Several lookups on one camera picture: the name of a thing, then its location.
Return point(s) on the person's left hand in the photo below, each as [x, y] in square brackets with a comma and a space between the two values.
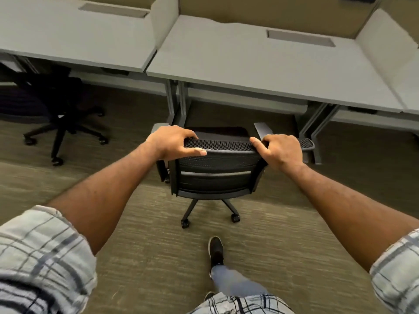
[165, 142]

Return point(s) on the person's right hand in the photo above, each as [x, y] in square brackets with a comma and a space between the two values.
[283, 153]

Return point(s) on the person's left thumb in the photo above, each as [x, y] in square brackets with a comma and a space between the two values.
[193, 152]

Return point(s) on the person's right thumb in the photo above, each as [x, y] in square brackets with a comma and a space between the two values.
[257, 145]

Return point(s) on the black mesh office chair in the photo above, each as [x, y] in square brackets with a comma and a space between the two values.
[216, 173]

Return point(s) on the person's right forearm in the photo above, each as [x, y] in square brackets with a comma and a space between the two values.
[353, 212]

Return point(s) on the person's left forearm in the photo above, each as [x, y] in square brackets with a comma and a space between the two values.
[104, 196]

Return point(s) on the grey office desk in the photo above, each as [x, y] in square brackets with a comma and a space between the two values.
[81, 35]
[262, 68]
[409, 91]

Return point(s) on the black shoe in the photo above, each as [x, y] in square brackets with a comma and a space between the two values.
[216, 251]
[209, 295]

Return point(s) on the dark under-desk control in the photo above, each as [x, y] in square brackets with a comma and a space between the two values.
[361, 110]

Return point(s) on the grey desk divider panel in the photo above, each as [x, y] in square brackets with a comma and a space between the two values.
[386, 45]
[165, 21]

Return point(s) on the blue jeans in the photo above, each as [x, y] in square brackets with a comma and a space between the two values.
[234, 281]

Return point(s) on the tan back partition panel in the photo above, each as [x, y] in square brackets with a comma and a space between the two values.
[278, 11]

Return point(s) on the black fabric office chair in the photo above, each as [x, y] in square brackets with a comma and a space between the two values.
[55, 101]

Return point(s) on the plaid shirt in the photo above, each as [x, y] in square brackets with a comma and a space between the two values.
[39, 261]

